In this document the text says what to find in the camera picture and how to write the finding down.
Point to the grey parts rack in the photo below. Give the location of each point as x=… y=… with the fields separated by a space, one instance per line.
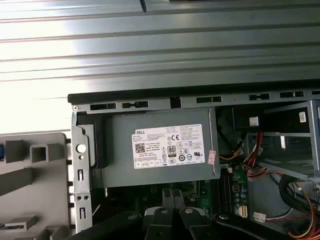
x=15 y=175

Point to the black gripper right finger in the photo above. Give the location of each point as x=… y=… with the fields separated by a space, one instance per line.
x=197 y=225

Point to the grey power supply unit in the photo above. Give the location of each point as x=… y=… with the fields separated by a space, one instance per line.
x=120 y=150

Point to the black open PC case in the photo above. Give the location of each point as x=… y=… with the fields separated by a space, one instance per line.
x=160 y=103

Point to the metal optical drive cage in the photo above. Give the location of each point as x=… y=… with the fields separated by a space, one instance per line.
x=314 y=137

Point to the green motherboard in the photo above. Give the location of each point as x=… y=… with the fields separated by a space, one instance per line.
x=205 y=197

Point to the black RAM slot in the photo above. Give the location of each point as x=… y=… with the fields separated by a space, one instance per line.
x=225 y=192
x=221 y=192
x=230 y=192
x=216 y=192

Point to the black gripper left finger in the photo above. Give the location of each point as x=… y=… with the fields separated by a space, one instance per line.
x=160 y=225

